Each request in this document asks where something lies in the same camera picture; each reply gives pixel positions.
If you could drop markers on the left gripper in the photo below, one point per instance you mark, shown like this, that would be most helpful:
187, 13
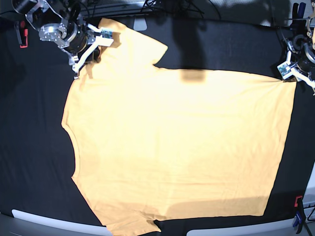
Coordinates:
305, 65

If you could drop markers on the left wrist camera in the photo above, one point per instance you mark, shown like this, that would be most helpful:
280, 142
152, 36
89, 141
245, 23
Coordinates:
287, 71

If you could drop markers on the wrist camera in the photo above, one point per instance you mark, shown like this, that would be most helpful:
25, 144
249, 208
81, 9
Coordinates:
100, 36
287, 71

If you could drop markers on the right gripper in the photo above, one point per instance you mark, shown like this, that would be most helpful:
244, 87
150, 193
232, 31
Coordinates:
77, 40

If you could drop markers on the red blue clamp bottom right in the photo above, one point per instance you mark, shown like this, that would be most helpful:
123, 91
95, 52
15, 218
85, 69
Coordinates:
300, 218

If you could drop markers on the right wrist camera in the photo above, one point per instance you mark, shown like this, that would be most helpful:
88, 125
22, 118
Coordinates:
100, 36

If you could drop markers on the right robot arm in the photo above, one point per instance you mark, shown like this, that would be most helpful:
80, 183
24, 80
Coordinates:
61, 22

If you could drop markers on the black table cloth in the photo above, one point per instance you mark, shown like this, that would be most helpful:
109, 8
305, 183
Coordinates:
36, 155

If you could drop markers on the yellow t-shirt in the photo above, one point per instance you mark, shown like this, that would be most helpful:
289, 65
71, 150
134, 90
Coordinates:
160, 144

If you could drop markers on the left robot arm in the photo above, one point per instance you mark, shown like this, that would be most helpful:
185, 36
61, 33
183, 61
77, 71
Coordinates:
303, 40

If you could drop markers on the red clamp top left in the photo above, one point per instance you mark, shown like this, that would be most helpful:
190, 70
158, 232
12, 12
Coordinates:
22, 33

